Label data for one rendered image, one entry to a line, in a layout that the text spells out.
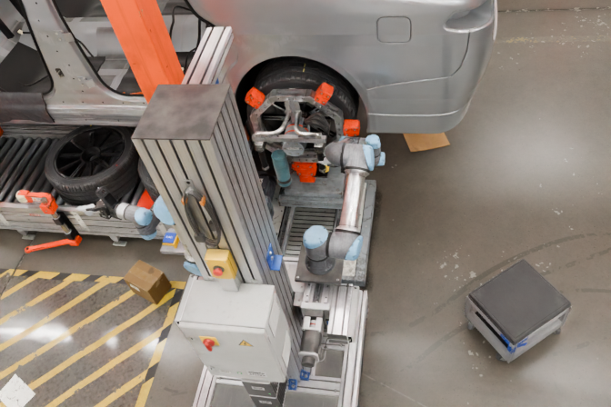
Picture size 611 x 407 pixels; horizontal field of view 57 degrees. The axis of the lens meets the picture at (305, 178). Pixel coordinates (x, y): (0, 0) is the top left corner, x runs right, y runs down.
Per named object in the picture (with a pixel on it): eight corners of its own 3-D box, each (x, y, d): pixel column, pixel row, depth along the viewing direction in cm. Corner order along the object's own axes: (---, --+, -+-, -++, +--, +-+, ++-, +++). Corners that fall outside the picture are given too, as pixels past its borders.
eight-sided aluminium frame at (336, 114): (348, 156, 347) (340, 88, 307) (346, 163, 343) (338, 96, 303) (264, 153, 359) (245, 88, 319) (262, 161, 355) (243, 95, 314)
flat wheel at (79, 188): (55, 219, 388) (38, 198, 371) (61, 154, 432) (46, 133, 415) (148, 194, 392) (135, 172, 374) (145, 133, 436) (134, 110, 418)
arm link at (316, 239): (309, 237, 269) (305, 221, 259) (335, 242, 265) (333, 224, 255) (302, 258, 261) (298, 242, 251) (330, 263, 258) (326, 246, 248)
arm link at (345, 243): (329, 258, 262) (346, 145, 270) (361, 263, 258) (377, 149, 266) (324, 256, 250) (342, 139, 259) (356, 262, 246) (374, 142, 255)
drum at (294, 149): (312, 132, 337) (309, 114, 326) (306, 158, 323) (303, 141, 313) (289, 132, 340) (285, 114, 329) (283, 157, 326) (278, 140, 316)
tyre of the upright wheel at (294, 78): (380, 88, 335) (285, 33, 316) (376, 114, 320) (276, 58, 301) (324, 147, 382) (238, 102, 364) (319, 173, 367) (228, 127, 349)
